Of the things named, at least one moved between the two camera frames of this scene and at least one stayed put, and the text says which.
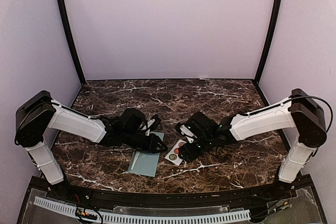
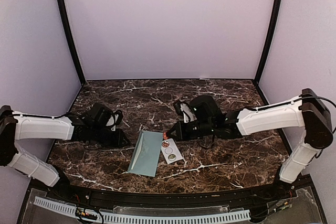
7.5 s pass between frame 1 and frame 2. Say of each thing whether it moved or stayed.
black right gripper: moved
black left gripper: moved
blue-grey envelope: stayed
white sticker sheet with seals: moved
